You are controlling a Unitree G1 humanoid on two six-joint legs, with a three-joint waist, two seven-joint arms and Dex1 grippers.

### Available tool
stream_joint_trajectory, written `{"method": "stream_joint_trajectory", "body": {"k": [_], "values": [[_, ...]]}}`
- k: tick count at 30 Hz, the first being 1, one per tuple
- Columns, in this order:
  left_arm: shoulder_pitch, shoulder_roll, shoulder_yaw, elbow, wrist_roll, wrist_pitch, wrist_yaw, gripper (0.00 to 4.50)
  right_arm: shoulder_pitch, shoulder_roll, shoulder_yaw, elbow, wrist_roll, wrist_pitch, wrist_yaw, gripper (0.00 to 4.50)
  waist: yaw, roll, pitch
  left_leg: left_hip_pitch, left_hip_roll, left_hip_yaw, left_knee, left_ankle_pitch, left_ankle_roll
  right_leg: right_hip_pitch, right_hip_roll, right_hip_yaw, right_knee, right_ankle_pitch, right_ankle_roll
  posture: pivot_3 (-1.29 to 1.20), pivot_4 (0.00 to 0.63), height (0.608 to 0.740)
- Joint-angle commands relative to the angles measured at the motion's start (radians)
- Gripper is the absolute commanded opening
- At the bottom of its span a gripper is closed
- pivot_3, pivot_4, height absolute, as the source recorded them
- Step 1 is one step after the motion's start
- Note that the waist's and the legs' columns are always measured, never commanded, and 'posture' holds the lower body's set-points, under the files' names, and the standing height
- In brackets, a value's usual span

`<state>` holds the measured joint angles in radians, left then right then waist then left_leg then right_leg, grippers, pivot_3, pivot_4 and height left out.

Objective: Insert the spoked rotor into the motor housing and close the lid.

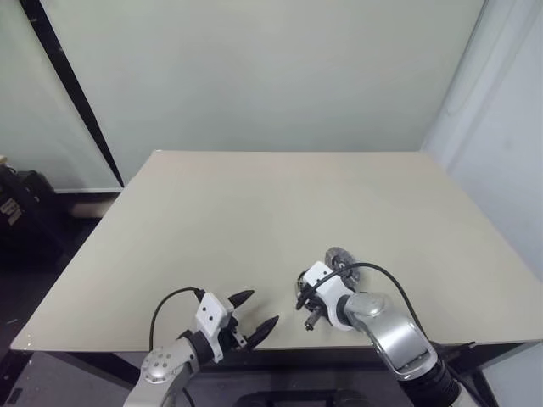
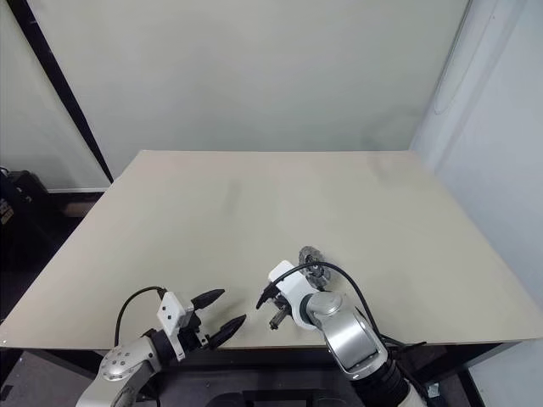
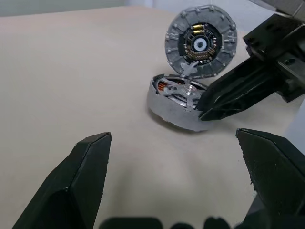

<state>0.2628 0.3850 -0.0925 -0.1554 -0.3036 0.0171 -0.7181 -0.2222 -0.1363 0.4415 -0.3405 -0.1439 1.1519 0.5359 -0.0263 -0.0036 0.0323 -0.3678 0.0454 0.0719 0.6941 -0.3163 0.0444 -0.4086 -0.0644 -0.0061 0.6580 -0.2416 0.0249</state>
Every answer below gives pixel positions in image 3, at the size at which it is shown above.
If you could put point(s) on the grey motor cover with circuit board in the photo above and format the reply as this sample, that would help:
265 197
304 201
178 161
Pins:
219 26

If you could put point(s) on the silver round motor housing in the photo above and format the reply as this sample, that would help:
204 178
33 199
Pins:
166 107

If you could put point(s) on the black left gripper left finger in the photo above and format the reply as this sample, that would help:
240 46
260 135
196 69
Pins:
78 181

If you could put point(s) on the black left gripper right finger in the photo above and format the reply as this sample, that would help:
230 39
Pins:
274 171

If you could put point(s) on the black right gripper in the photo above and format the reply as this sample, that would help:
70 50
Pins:
281 43

